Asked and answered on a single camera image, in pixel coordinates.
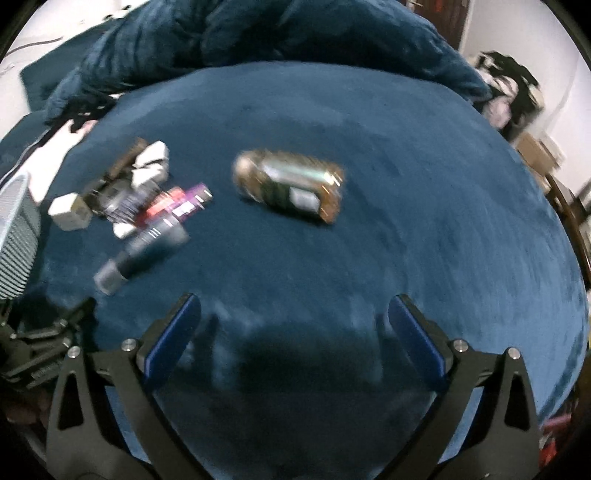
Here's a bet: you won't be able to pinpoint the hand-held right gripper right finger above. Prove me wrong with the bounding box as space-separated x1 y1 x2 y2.
383 294 541 480

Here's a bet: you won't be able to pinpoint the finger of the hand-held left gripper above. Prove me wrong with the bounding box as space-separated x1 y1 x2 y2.
9 298 96 365

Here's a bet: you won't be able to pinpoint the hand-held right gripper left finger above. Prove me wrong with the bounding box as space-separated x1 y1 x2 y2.
46 293 204 480

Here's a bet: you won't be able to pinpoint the dark bottle with grey cap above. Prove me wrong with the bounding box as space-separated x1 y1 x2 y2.
93 222 191 296

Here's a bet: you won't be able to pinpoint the light blue plastic basket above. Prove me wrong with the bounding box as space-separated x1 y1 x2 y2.
0 171 43 302

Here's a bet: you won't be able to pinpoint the white wall charger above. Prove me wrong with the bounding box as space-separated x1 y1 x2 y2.
47 193 92 232
130 141 170 186

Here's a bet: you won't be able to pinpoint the sunglasses with brown case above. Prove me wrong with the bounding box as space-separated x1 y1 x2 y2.
88 178 139 222

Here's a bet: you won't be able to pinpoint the red lighter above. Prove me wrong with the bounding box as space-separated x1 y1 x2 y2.
113 187 185 240

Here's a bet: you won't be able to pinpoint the purple lighter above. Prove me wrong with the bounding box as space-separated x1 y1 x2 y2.
173 183 214 221

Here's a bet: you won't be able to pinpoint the brown wooden comb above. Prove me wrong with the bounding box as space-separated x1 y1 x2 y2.
104 137 148 185

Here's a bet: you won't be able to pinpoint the amber jar with gold lid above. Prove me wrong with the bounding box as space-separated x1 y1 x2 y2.
233 150 346 225

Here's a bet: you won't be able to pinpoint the red cloth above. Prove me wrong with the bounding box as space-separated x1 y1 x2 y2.
540 411 578 468

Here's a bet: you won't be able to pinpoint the blue pillow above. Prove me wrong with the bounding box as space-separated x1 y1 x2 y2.
0 113 75 181
19 34 112 108

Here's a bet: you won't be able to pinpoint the wooden chair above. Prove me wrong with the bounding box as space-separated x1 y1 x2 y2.
545 171 591 289

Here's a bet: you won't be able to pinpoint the cardboard box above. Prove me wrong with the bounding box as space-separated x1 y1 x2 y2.
512 131 567 177

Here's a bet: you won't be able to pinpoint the pile of clothes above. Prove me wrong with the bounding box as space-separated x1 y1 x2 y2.
468 50 546 140

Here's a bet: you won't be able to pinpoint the blue plush quilt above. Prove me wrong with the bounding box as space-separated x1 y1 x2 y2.
46 0 492 126

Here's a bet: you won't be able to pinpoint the dark brown door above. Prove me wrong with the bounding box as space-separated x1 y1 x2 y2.
406 0 476 51

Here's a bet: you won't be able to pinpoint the thin wall cable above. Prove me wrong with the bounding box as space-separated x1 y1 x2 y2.
551 58 583 141

